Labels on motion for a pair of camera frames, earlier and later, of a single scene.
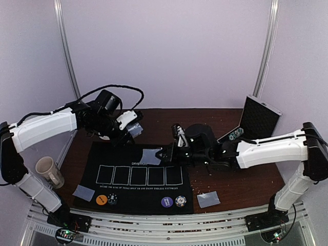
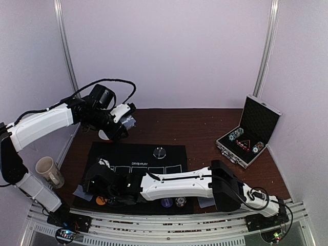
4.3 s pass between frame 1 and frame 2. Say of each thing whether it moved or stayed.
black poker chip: stayed
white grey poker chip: stayed
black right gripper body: moved
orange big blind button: stayed
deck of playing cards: moved
